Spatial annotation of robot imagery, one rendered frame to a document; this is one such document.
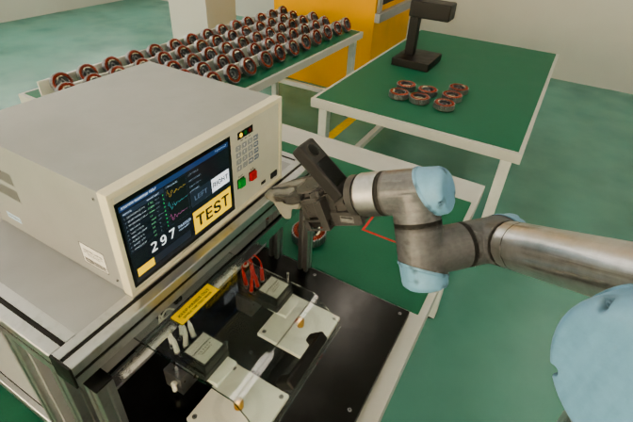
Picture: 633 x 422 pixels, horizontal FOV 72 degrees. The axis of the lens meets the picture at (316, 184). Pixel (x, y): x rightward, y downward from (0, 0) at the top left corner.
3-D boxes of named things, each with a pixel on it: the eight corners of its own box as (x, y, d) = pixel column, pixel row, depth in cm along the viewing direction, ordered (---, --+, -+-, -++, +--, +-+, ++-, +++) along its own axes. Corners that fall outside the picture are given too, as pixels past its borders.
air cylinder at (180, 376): (207, 368, 99) (204, 353, 96) (184, 396, 93) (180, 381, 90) (190, 358, 101) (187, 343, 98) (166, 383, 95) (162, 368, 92)
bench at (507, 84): (527, 141, 371) (559, 54, 329) (479, 274, 236) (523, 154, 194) (406, 109, 414) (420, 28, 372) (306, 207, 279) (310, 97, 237)
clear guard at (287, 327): (341, 327, 81) (343, 305, 78) (266, 443, 64) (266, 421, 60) (207, 261, 94) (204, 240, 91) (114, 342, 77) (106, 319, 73)
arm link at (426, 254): (479, 284, 68) (472, 215, 67) (414, 300, 65) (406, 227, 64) (451, 272, 75) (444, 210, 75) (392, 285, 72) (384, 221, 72)
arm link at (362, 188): (366, 184, 68) (386, 161, 74) (342, 186, 70) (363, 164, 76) (380, 224, 70) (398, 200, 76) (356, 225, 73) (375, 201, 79)
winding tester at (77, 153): (282, 177, 103) (282, 96, 91) (133, 299, 71) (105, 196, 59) (162, 134, 118) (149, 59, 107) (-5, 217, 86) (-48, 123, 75)
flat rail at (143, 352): (309, 201, 113) (309, 191, 111) (106, 397, 68) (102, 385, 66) (305, 199, 114) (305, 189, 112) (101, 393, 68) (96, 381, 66)
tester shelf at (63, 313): (314, 176, 112) (315, 161, 110) (76, 389, 62) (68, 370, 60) (186, 131, 130) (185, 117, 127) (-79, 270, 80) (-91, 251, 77)
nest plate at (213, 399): (288, 397, 94) (288, 395, 93) (245, 462, 83) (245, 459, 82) (233, 365, 100) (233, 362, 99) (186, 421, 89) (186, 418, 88)
